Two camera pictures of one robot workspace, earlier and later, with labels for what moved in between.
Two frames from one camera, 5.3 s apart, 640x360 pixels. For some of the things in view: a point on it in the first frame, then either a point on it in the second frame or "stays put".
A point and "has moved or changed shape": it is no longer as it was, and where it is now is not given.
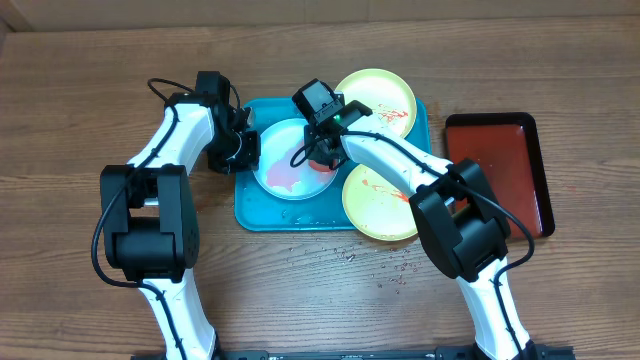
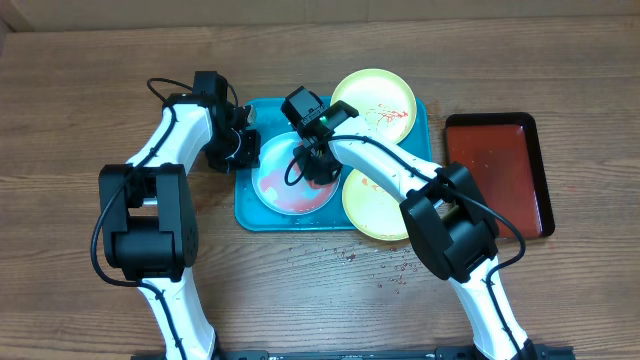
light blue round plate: x=278 y=176 has moved or changed shape
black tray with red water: x=505 y=146 stays put
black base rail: x=532 y=352 stays put
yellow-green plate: x=387 y=96 stays put
